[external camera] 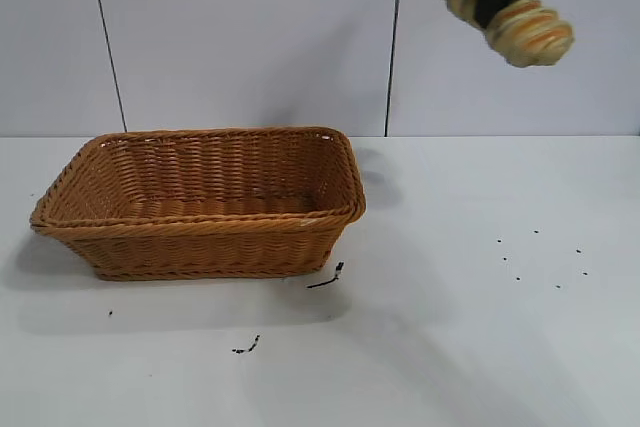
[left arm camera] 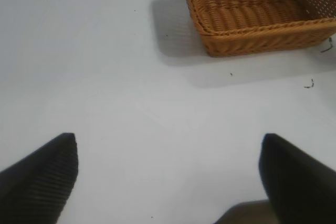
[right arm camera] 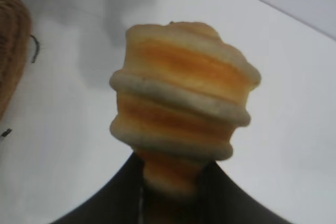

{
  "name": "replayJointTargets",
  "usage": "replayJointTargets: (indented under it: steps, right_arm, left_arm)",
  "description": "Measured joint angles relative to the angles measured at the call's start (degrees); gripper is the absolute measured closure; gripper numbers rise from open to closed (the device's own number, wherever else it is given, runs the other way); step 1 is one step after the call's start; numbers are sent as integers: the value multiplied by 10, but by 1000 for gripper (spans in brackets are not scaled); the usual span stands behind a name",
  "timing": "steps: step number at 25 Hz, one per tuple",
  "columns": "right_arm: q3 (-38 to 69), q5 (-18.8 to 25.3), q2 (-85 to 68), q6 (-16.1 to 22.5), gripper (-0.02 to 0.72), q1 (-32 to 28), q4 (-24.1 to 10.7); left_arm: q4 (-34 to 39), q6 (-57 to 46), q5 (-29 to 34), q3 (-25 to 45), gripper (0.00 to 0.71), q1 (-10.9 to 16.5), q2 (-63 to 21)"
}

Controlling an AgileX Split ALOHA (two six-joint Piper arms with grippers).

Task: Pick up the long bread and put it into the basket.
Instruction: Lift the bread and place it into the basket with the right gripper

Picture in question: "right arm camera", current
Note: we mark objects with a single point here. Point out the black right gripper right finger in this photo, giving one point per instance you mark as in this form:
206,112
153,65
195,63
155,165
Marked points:
249,205

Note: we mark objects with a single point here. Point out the brown woven wicker basket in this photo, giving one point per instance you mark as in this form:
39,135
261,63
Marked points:
11,58

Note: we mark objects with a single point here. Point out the long striped twisted bread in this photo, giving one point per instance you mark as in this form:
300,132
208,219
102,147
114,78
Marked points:
183,98

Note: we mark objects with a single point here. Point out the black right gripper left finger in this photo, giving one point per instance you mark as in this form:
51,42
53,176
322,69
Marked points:
118,197

